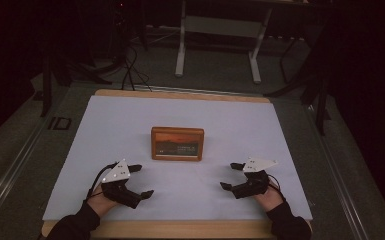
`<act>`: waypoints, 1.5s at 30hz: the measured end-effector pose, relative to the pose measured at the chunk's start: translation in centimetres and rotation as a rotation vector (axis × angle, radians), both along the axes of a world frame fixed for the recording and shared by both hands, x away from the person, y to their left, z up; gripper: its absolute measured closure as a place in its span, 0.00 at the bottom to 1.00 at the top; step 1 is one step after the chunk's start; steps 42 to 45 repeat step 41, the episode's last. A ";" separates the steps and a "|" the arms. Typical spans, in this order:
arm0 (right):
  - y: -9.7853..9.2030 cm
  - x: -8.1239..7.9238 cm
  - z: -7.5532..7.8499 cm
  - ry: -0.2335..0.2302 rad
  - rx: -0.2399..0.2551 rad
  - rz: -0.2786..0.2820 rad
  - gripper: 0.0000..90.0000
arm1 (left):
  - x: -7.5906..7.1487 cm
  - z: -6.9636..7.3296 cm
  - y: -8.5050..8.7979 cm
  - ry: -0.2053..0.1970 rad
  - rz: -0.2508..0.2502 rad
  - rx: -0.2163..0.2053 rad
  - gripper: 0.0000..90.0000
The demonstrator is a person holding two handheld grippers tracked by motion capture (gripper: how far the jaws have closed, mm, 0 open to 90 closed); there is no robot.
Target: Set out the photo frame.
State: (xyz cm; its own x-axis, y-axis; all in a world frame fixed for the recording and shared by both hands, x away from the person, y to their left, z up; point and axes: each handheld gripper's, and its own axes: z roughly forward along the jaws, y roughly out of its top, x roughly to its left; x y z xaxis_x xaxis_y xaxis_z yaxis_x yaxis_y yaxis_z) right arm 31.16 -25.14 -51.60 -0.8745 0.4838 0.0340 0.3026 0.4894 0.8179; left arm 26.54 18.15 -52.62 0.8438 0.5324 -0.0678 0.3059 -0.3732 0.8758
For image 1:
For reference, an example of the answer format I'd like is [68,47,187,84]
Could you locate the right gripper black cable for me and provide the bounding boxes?
[266,174,286,202]

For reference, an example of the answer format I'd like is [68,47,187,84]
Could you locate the person's right hand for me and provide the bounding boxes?
[253,179,285,213]

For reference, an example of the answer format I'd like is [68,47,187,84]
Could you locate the metal floor rail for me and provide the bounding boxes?
[304,103,372,240]
[0,109,53,228]

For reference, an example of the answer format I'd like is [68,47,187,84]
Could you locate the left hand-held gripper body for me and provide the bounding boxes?
[100,158,145,210]

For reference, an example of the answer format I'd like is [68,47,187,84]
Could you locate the white metal desk frame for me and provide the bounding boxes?
[174,0,274,85]

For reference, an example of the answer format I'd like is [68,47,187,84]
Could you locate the black floor bracket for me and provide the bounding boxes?
[47,116,73,131]

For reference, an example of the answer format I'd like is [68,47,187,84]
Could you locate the black metal stand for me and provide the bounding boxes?
[40,51,54,118]
[264,31,333,137]

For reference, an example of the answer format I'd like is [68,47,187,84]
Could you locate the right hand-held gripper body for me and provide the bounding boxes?
[231,156,279,200]

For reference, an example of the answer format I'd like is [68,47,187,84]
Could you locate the black floor cables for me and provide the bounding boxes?
[121,44,153,93]

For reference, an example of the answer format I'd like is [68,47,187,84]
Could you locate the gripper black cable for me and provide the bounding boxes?
[266,174,286,202]
[86,161,119,201]

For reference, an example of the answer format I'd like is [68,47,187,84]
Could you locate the white table sheet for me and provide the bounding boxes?
[42,95,314,222]

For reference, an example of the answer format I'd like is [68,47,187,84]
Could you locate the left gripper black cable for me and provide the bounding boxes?
[86,161,119,201]

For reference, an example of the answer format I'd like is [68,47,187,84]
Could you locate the wooden table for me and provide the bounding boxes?
[41,88,314,240]

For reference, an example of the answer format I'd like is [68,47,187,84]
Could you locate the person's left hand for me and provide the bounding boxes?
[86,184,120,218]

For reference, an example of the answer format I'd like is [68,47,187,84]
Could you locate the brown wooden box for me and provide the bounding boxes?
[150,126,206,162]

